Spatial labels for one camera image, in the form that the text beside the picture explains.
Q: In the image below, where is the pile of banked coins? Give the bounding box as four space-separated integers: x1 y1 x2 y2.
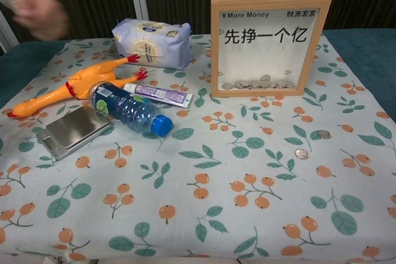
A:
222 74 290 90

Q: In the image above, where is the blue capped water bottle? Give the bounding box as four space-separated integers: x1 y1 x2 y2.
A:
88 81 173 137

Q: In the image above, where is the teal table cover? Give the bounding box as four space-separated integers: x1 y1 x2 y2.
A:
0 28 396 121

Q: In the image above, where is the silver digital pocket scale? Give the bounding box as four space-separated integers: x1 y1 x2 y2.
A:
35 104 114 161

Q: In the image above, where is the wooden framed box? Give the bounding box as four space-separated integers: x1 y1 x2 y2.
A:
210 0 333 98

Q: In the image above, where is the pale blue tissue pack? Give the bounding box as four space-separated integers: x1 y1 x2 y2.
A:
111 18 192 70

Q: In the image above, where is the floral fruit print tablecloth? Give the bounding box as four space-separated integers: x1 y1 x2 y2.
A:
0 33 396 264

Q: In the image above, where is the purple white toothpaste tube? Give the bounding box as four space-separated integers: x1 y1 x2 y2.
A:
123 82 194 109

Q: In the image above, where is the bare human hand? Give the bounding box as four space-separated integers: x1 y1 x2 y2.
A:
7 0 71 41

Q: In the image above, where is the yellow rubber chicken toy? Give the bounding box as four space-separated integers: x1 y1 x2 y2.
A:
6 54 149 119

